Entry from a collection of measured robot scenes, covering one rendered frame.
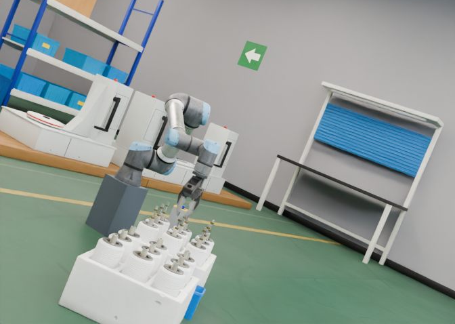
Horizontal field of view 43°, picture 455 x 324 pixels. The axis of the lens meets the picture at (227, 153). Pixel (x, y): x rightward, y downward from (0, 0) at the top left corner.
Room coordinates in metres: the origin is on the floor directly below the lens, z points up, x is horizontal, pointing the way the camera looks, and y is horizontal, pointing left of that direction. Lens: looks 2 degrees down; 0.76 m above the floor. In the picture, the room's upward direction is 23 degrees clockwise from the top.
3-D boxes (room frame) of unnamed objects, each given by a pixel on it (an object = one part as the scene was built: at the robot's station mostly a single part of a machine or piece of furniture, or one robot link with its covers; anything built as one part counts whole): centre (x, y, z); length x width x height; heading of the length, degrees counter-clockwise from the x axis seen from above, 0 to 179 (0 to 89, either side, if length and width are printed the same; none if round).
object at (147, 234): (2.54, 0.20, 0.16); 0.10 x 0.10 x 0.18
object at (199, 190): (2.55, 0.07, 0.49); 0.09 x 0.08 x 0.12; 170
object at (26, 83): (7.34, 2.81, 0.36); 0.50 x 0.38 x 0.21; 58
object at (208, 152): (2.55, 0.08, 0.65); 0.09 x 0.08 x 0.11; 21
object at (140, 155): (3.16, 0.44, 0.47); 0.13 x 0.12 x 0.14; 111
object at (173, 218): (2.95, 0.11, 0.16); 0.07 x 0.07 x 0.31; 84
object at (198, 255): (2.52, -0.04, 0.16); 0.10 x 0.10 x 0.18
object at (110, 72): (8.42, 2.10, 0.89); 0.50 x 0.38 x 0.21; 58
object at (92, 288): (2.11, 0.12, 0.09); 0.39 x 0.39 x 0.18; 84
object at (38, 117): (4.62, 1.46, 0.30); 0.30 x 0.30 x 0.04
